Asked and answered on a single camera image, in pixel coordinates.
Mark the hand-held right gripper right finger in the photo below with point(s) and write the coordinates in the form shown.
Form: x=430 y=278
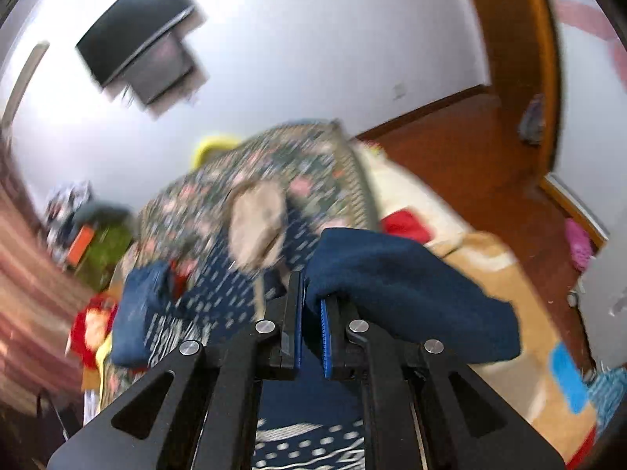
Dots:
x=327 y=340

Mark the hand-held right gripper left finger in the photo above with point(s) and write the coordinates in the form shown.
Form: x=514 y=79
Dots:
x=296 y=325

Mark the navy patterned sweater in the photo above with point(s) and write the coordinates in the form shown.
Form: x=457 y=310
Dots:
x=392 y=279

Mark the red cloth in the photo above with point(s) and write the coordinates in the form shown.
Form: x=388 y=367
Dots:
x=406 y=225

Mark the dark floral bedspread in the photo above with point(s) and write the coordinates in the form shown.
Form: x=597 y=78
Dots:
x=205 y=196

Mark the yellow pillow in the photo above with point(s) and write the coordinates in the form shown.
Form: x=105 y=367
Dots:
x=213 y=147

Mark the yellow cloth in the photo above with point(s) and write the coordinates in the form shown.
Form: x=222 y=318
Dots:
x=104 y=377

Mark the green cloth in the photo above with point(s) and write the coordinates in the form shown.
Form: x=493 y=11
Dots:
x=110 y=249

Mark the beige blanket with blue patch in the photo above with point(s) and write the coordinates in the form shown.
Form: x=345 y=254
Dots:
x=519 y=279

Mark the red plush toy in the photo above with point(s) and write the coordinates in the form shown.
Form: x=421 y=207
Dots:
x=90 y=328

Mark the orange box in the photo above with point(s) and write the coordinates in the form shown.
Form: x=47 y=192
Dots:
x=82 y=247

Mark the black and white patterned cloth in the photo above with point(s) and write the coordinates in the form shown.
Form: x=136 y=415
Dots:
x=66 y=200

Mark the striped curtain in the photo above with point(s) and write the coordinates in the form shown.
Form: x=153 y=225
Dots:
x=34 y=284

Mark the pink slipper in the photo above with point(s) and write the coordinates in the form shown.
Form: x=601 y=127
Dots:
x=579 y=242

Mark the white cabinet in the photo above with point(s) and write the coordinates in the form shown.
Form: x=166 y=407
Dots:
x=605 y=313

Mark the blue patterned mat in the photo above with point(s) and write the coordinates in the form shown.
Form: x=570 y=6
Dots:
x=610 y=396

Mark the wooden door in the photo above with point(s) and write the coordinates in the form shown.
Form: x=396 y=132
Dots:
x=514 y=49

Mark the white wall outlet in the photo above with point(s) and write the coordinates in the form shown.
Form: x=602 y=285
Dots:
x=400 y=90

